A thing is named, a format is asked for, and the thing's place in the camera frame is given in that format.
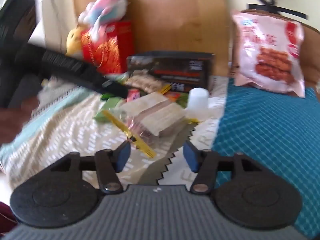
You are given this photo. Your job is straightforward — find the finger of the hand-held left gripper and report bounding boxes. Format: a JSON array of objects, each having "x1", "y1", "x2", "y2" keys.
[{"x1": 81, "y1": 61, "x2": 128, "y2": 98}]

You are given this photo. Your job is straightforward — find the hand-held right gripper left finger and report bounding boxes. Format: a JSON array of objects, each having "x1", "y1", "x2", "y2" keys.
[{"x1": 51, "y1": 141, "x2": 132, "y2": 195}]

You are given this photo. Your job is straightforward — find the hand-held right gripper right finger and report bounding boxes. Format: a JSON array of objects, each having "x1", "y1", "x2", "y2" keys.
[{"x1": 182, "y1": 141, "x2": 263, "y2": 195}]

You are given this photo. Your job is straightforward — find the beige snack packet stack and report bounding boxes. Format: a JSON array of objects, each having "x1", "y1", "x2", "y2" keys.
[{"x1": 119, "y1": 92, "x2": 188, "y2": 137}]

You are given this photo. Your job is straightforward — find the person's left forearm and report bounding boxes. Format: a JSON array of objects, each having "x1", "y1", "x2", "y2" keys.
[{"x1": 0, "y1": 195, "x2": 16, "y2": 229}]

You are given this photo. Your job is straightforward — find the person's left hand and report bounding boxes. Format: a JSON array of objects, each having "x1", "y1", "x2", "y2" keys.
[{"x1": 0, "y1": 97, "x2": 40, "y2": 144}]

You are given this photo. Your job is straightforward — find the small pink snack packet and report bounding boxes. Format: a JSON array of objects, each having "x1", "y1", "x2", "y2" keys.
[{"x1": 126, "y1": 89, "x2": 141, "y2": 102}]

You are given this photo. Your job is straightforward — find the speckled beige snack packet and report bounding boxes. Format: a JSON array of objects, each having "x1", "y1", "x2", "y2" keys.
[{"x1": 124, "y1": 73, "x2": 161, "y2": 92}]

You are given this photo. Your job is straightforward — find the red gift bag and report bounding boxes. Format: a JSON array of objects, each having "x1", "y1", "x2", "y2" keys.
[{"x1": 80, "y1": 21, "x2": 134, "y2": 74}]

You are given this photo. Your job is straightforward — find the yellow duck plush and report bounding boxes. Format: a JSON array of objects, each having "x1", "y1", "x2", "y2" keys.
[{"x1": 66, "y1": 27, "x2": 84, "y2": 57}]

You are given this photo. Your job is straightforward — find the translucent white cup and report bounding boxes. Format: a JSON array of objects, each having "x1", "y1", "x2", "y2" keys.
[{"x1": 186, "y1": 87, "x2": 210, "y2": 118}]

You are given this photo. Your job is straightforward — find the patterned bed sheet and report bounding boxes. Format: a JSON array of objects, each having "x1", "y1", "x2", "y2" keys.
[{"x1": 0, "y1": 75, "x2": 228, "y2": 189}]

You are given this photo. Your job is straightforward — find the orange green snack packet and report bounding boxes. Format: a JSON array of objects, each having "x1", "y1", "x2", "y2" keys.
[{"x1": 164, "y1": 91, "x2": 190, "y2": 108}]

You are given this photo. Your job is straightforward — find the black printed box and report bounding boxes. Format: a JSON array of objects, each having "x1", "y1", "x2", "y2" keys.
[{"x1": 126, "y1": 51, "x2": 214, "y2": 93}]

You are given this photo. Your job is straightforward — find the pastel plush toy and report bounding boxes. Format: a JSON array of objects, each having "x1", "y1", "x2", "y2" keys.
[{"x1": 77, "y1": 0, "x2": 128, "y2": 34}]

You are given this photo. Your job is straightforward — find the light wooden headboard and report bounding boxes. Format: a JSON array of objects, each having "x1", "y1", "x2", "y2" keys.
[{"x1": 72, "y1": 0, "x2": 232, "y2": 76}]

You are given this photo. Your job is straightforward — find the pink snack bag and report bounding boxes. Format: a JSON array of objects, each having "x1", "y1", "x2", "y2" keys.
[{"x1": 230, "y1": 9, "x2": 307, "y2": 98}]

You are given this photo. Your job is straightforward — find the black strap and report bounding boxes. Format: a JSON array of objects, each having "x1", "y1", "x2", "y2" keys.
[{"x1": 246, "y1": 0, "x2": 308, "y2": 18}]

